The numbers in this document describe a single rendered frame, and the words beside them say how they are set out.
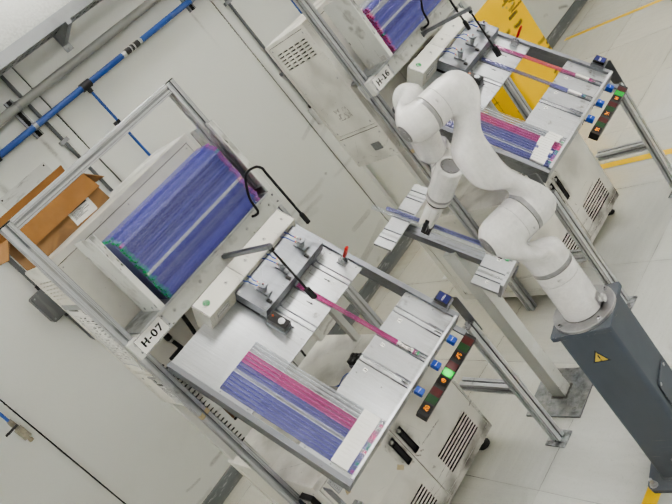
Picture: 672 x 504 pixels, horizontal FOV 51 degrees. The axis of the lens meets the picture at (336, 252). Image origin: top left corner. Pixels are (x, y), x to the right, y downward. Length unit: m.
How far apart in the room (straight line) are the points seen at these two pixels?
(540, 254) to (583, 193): 1.68
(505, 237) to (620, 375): 0.58
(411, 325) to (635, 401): 0.73
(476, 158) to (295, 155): 2.76
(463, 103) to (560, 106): 1.42
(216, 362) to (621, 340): 1.25
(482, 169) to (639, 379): 0.79
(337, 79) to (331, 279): 1.03
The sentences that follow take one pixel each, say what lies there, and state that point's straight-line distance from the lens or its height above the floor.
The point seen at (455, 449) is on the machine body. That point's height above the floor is 0.17.
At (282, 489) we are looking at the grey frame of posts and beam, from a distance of 2.69.
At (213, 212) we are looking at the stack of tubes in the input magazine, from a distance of 2.47.
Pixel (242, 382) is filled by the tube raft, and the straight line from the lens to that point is 2.33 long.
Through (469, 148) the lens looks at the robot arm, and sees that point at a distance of 1.83.
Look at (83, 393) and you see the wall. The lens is 3.86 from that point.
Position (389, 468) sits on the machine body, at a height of 0.39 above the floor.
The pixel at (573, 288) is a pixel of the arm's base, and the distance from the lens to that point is 2.05.
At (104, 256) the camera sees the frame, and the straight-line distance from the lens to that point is 2.31.
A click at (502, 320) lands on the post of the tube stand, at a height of 0.46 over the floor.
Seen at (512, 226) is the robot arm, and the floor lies 1.09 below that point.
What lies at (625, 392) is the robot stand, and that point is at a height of 0.43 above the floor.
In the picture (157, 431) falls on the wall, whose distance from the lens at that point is 4.01.
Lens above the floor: 1.95
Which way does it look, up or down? 20 degrees down
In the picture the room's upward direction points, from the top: 41 degrees counter-clockwise
